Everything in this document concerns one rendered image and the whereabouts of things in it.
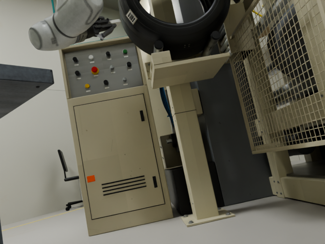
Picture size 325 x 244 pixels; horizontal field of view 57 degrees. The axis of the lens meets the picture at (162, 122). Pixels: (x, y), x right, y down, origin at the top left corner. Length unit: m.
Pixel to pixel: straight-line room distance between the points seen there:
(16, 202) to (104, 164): 2.60
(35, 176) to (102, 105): 2.70
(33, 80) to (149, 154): 1.29
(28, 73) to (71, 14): 0.28
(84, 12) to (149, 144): 1.18
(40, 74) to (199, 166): 1.14
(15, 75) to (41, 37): 0.31
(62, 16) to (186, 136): 1.00
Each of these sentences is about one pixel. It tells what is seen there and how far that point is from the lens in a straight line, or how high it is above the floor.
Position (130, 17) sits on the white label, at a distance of 1.52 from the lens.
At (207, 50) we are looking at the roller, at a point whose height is 0.88.
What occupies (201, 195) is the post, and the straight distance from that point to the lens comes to 1.74.
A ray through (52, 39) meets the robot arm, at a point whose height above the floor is 0.82.
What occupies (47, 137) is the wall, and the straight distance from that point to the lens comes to 4.75.
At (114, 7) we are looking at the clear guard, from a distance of 2.32.
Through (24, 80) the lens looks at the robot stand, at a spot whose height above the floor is 0.61.
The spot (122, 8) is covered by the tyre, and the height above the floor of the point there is 1.13.
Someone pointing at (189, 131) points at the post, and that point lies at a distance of 1.73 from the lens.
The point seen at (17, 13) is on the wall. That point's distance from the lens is 5.32.
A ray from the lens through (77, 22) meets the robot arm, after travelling 1.02.
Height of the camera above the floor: 0.35
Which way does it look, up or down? 8 degrees up
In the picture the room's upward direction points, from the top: 12 degrees counter-clockwise
